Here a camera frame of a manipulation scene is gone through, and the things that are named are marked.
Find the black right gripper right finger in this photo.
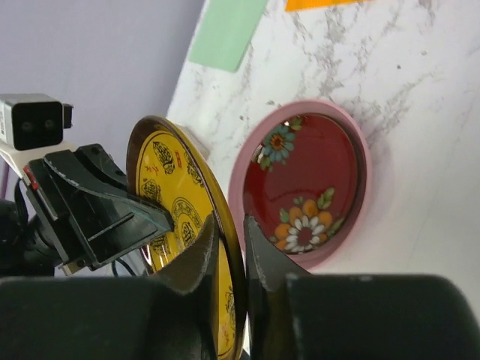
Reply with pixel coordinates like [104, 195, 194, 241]
[244, 215, 479, 359]

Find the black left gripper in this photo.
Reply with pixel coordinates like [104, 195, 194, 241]
[1, 144, 173, 276]

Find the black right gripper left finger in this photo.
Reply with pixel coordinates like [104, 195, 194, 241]
[1, 215, 220, 359]

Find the yellow patterned plate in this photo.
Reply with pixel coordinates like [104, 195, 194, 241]
[126, 115, 247, 359]

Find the red floral plate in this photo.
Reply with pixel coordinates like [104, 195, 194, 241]
[243, 113, 359, 255]

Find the pink plate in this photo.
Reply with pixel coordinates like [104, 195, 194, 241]
[228, 100, 371, 269]

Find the green clipboard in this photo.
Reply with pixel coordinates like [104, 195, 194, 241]
[189, 0, 266, 73]

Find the orange cutting mat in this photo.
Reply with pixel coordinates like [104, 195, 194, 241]
[285, 0, 365, 12]

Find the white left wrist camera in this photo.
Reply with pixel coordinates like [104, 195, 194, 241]
[1, 94, 74, 178]

